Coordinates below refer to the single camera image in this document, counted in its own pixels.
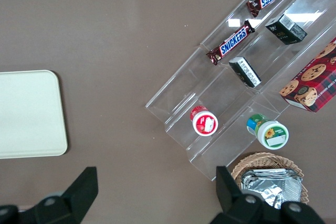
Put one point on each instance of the cream rectangular plastic tray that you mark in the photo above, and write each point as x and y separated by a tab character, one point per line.
29	113

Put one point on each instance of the red chocolate chip cookie box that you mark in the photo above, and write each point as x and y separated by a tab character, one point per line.
312	82

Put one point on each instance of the green white lidded jar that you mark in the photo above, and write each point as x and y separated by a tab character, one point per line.
273	133

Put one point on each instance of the wicker basket holding foil trays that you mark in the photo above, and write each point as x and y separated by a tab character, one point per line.
262	161

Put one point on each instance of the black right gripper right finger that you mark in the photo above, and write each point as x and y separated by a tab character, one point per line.
236	205

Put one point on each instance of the red lidded small jar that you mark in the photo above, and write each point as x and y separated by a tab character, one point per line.
204	123

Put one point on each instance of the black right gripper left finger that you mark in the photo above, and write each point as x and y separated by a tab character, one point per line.
73	203

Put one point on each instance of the silver aluminium foil tray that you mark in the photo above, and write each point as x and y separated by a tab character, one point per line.
273	184

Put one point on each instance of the clear acrylic stepped display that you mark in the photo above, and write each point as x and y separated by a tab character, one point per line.
189	87

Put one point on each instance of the dark green tea box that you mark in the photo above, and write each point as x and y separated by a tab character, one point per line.
245	72
284	30

